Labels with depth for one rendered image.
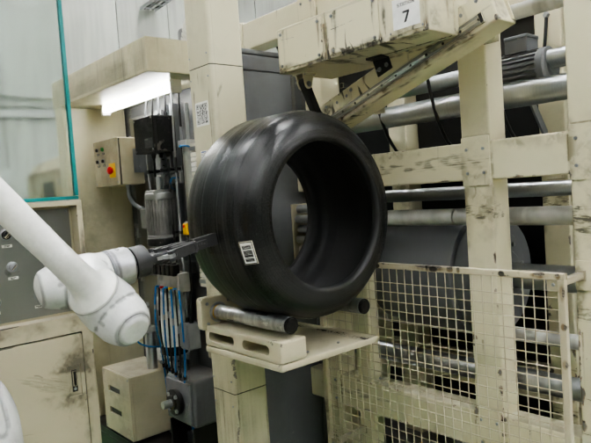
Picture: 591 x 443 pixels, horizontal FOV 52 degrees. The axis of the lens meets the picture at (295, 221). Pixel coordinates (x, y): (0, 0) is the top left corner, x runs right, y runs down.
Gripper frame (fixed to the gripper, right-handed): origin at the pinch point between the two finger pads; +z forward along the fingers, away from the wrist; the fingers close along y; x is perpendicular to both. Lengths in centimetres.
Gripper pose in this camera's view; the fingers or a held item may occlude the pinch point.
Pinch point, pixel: (203, 242)
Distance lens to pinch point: 152.2
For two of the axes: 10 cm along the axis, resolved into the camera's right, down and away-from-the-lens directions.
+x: 1.8, 9.7, 1.4
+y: -6.6, 0.1, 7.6
